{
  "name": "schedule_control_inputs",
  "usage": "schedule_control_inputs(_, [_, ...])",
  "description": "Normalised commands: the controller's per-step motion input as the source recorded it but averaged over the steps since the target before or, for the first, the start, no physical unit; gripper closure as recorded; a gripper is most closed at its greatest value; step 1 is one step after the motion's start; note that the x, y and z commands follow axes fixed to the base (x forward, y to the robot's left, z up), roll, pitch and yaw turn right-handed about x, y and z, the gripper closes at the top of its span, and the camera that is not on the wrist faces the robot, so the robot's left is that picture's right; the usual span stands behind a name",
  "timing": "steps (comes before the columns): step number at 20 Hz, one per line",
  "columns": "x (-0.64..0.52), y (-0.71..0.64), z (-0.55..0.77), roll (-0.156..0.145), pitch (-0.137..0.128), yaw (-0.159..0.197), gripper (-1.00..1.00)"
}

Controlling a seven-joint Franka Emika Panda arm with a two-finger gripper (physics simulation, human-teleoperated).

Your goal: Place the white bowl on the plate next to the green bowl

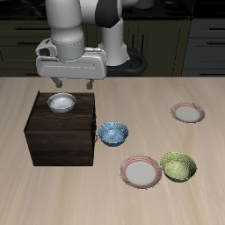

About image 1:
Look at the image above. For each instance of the blue patterned bowl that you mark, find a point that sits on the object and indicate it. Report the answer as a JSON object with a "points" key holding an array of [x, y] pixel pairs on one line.
{"points": [[113, 134]]}

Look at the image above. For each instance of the green bowl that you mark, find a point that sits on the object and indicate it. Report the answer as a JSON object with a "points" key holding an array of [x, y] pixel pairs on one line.
{"points": [[178, 166]]}

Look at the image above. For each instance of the white bowl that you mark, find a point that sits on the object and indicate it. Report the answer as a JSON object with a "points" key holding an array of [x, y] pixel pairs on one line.
{"points": [[61, 103]]}

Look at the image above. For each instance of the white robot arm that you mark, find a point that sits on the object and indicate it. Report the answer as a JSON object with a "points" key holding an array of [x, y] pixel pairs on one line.
{"points": [[66, 20]]}

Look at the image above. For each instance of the red rimmed white plate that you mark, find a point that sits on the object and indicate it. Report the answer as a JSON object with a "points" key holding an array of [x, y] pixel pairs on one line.
{"points": [[187, 112], [141, 172]]}

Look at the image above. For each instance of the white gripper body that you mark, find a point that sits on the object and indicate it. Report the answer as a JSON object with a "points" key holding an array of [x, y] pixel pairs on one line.
{"points": [[73, 67]]}

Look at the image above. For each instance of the dark wooden cabinet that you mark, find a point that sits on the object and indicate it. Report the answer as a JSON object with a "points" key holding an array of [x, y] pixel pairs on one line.
{"points": [[61, 134]]}

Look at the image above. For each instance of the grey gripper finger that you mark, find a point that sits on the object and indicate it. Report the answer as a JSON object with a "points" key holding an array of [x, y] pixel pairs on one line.
{"points": [[89, 84], [58, 83]]}

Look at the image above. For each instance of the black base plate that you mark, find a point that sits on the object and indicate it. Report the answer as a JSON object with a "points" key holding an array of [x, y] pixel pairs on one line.
{"points": [[135, 63]]}

